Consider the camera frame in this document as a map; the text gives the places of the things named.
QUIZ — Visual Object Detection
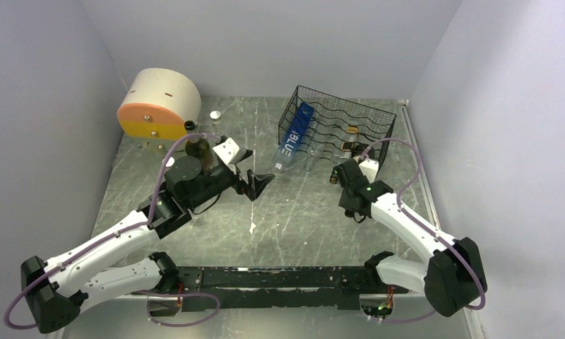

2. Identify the clear bottle silver cap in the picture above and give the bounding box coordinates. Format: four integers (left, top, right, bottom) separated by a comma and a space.
209, 110, 222, 125

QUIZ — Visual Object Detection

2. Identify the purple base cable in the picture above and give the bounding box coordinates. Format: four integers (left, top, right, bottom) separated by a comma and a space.
146, 290, 221, 328

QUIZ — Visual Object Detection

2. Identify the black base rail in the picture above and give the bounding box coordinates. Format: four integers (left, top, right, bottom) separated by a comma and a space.
148, 266, 407, 316

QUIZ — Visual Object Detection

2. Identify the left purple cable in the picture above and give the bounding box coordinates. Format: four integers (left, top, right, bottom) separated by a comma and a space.
3, 132, 222, 331

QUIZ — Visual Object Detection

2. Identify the cream and orange cylinder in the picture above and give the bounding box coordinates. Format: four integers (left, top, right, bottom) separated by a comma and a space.
117, 68, 201, 141

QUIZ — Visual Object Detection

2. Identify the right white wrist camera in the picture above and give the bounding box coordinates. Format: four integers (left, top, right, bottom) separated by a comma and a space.
358, 159, 380, 184

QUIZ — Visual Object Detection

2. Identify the clear bottle white cap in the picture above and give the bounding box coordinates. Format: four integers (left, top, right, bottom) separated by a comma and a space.
162, 157, 175, 169

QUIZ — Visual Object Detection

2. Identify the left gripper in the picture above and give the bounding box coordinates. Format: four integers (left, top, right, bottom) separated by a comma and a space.
187, 150, 275, 209

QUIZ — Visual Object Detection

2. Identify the dark bottle black neck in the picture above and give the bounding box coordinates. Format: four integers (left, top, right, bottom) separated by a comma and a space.
184, 121, 214, 172

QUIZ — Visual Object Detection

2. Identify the blue square bottle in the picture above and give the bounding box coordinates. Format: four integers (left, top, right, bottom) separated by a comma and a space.
273, 102, 314, 171

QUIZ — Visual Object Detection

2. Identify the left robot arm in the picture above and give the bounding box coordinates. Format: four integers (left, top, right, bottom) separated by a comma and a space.
19, 144, 273, 334

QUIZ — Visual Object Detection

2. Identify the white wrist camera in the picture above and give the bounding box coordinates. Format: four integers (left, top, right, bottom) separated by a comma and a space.
358, 159, 380, 184
212, 138, 246, 170

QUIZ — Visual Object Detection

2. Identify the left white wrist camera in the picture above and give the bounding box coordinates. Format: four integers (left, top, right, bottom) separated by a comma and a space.
212, 138, 246, 170

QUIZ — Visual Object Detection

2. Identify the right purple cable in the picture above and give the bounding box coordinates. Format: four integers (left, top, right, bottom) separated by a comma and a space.
359, 138, 487, 325

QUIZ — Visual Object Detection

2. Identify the black wire wine rack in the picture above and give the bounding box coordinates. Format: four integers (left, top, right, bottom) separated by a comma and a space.
278, 85, 397, 171

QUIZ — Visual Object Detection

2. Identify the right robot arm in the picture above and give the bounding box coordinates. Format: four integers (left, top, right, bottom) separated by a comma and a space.
332, 160, 488, 317

